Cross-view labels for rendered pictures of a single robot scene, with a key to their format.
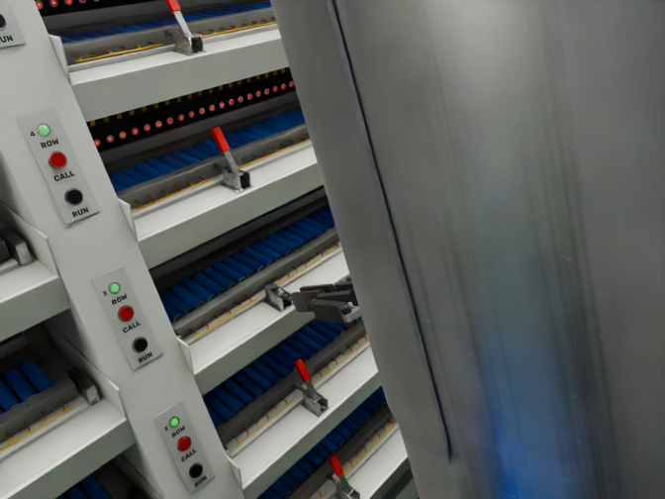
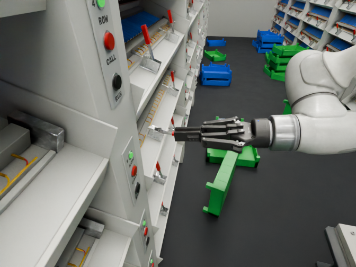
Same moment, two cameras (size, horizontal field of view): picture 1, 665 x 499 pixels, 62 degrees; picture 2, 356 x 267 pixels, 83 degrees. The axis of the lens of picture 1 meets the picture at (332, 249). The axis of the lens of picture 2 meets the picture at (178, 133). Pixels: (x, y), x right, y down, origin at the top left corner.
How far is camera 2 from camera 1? 55 cm
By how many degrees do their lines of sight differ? 41
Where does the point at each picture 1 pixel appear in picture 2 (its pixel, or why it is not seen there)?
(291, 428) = (156, 194)
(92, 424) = (111, 252)
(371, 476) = (166, 199)
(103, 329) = (125, 187)
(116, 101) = not seen: outside the picture
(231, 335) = (147, 160)
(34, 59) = not seen: outside the picture
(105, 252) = (126, 128)
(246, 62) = not seen: outside the picture
